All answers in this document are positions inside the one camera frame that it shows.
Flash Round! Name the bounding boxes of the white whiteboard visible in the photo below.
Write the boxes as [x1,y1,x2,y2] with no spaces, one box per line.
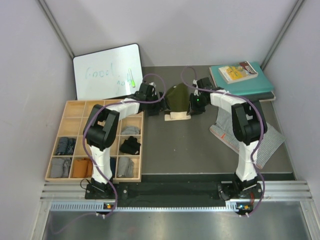
[73,43,143,101]

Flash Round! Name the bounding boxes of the navy rolled garment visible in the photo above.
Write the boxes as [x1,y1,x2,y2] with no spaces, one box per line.
[110,157,117,178]

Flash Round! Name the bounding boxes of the black rolled garment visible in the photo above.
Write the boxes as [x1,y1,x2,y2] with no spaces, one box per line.
[119,136,141,155]

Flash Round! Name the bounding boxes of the yellow paperback book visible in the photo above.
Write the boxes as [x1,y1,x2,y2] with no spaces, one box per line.
[218,61,259,84]

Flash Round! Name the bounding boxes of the grey rolled socks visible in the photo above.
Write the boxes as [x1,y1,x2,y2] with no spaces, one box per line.
[49,157,72,178]

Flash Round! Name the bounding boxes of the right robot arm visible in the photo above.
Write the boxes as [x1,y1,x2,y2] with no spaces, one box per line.
[190,77,268,199]

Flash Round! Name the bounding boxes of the light grey underwear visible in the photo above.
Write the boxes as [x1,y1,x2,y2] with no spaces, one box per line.
[120,125,141,135]

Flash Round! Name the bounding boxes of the orange rolled garment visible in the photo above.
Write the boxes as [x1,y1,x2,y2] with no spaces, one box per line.
[71,158,93,178]

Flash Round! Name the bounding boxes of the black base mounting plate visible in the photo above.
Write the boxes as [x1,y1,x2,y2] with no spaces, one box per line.
[84,174,262,208]

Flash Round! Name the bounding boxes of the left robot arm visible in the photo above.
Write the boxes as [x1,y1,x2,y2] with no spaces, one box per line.
[82,82,165,200]

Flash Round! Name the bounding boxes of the green whiteboard marker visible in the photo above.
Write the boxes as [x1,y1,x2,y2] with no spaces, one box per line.
[128,68,136,88]

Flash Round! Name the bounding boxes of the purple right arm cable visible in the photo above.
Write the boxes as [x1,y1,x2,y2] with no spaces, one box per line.
[180,65,268,218]

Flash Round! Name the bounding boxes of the grey striped boxer shorts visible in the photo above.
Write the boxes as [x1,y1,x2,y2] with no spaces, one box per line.
[209,108,285,169]

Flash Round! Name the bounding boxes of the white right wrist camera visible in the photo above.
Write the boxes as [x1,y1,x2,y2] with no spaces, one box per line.
[192,79,199,97]

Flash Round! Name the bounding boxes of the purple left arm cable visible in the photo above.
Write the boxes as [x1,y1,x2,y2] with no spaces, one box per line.
[82,73,167,218]

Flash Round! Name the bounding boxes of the wooden compartment tray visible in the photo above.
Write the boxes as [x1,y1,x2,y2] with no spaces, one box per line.
[45,99,145,183]

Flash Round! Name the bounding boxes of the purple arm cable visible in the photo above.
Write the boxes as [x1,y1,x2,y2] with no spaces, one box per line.
[180,65,268,218]
[82,73,167,218]

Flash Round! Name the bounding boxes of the grey rolled garment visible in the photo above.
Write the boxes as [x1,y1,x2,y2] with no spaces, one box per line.
[117,156,134,178]

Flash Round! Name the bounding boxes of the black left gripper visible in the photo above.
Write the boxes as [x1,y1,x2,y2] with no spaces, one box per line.
[145,91,170,117]

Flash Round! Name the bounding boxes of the green sports bra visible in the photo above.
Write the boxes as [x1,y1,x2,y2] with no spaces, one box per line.
[164,83,191,122]

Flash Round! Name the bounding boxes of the dark blue rolled socks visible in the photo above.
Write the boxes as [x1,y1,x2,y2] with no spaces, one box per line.
[55,136,77,156]

